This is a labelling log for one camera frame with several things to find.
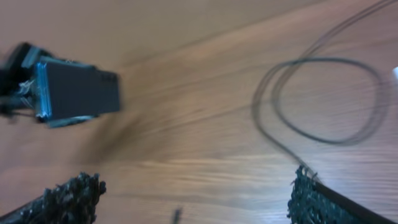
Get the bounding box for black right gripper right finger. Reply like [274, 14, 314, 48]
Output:
[287, 166, 395, 224]

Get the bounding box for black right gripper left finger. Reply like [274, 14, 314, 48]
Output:
[1, 172, 106, 224]

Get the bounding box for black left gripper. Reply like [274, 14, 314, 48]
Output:
[1, 42, 53, 117]

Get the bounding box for black charging cable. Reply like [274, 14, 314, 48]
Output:
[170, 0, 398, 224]

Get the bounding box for smartphone with light blue screen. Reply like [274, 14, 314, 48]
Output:
[32, 57, 121, 128]

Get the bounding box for white power strip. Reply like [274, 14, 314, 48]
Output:
[392, 67, 398, 80]

